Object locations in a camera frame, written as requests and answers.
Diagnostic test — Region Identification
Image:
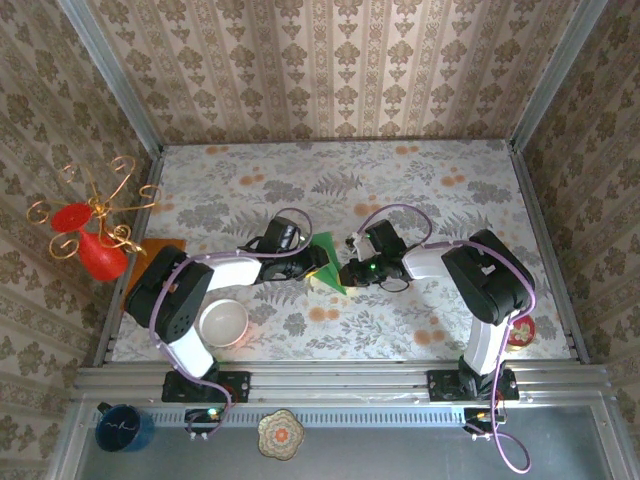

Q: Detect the white bowl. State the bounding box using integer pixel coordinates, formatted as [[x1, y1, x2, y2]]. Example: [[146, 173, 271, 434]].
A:
[[198, 298, 250, 348]]

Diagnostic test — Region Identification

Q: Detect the orange mat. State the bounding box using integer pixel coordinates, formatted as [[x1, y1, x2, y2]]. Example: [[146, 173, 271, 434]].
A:
[[122, 237, 186, 304]]

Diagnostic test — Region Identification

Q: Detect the small left controller board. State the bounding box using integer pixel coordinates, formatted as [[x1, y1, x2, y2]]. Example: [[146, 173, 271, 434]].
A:
[[184, 407, 224, 441]]

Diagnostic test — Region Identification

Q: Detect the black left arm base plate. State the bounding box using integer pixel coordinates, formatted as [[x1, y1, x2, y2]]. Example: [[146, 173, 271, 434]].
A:
[[160, 370, 252, 404]]

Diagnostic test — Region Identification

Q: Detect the patterned flower-shaped dish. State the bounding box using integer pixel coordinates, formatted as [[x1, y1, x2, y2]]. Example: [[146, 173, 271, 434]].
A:
[[257, 408, 306, 460]]

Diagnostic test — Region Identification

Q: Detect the green paper sheet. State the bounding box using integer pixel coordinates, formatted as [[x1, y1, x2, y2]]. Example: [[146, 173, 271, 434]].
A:
[[308, 232, 350, 296]]

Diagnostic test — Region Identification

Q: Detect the small controller board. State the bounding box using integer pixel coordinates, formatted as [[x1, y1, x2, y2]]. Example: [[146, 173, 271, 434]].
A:
[[462, 407, 507, 441], [184, 407, 224, 441]]

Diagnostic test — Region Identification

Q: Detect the small right controller board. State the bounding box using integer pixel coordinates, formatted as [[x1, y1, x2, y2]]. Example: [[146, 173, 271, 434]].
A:
[[462, 407, 507, 441]]

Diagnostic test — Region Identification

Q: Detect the small red dish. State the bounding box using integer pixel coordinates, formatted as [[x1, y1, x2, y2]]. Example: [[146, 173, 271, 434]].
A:
[[505, 316, 537, 350]]

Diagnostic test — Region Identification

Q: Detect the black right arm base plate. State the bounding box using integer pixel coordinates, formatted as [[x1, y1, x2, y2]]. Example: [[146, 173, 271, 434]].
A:
[[426, 368, 520, 402]]

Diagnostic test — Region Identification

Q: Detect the aluminium front rail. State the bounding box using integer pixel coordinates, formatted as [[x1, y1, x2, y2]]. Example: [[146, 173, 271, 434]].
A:
[[73, 360, 615, 407]]

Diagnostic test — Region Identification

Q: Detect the red vase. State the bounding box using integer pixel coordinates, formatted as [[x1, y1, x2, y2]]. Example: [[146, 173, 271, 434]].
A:
[[49, 202, 130, 284]]

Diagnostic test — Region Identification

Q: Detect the slotted metal strip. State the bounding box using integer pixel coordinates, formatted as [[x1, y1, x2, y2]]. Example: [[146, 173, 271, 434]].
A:
[[142, 405, 469, 427]]

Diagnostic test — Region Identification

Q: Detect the dark blue mug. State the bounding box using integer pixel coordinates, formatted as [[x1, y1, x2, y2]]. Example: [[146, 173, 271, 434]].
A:
[[94, 401, 156, 454]]

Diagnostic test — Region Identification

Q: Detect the aluminium side rail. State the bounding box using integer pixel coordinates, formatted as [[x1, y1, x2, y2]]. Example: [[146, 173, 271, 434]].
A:
[[93, 144, 166, 369], [508, 139, 592, 365]]

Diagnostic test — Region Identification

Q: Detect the gold wire ornament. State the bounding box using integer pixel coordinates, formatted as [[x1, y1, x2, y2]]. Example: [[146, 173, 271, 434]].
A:
[[27, 154, 162, 261]]

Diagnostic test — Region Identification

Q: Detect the aluminium frame post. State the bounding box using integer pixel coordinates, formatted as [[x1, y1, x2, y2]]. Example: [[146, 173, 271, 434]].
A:
[[509, 0, 609, 151], [57, 0, 165, 151]]

